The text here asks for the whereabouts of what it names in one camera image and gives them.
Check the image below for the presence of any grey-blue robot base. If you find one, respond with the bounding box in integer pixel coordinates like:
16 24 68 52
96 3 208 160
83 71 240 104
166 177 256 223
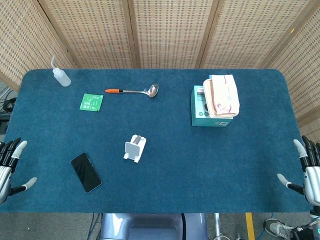
99 212 208 240

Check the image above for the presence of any woven bamboo folding screen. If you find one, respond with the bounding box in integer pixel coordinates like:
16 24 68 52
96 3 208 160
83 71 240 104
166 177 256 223
0 0 320 143

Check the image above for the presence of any white pink folded towel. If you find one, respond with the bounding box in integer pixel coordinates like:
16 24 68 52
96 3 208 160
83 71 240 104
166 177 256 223
202 73 241 119

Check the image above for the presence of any teal cardboard box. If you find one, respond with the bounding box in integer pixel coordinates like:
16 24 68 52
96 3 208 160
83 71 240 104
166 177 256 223
191 85 235 128

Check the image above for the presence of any metal table leg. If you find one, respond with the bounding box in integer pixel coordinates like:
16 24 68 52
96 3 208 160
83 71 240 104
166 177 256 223
213 212 222 240

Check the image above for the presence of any white phone stand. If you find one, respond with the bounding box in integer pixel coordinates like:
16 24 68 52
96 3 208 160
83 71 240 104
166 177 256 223
122 134 147 164

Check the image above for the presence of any green sachet packet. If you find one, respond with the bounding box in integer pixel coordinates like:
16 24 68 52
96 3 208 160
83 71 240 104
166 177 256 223
79 93 104 112

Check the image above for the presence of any black cable bundle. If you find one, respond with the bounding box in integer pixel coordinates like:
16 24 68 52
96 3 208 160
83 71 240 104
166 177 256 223
0 86 18 115

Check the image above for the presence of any blue table mat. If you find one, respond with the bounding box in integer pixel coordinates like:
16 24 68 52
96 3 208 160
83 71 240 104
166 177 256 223
0 68 315 214

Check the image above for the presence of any black smartphone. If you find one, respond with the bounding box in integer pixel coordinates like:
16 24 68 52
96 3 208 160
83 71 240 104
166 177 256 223
70 152 103 194

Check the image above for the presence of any blue floor cable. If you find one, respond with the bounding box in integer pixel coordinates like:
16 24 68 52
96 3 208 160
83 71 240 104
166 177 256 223
257 212 276 240

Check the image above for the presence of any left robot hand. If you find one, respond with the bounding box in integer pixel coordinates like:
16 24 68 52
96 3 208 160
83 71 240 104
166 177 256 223
0 137 38 205

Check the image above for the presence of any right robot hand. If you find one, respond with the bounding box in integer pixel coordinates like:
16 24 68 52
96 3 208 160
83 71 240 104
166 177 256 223
276 135 320 206

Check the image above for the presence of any clear squeeze bottle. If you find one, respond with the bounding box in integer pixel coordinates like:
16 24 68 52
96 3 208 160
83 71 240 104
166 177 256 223
51 55 72 88

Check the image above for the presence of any steel ladle orange handle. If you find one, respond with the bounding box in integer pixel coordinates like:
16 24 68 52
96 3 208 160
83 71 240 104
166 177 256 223
104 83 160 99

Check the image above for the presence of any grey sneaker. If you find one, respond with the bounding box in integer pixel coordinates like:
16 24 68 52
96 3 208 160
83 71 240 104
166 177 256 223
264 218 296 239

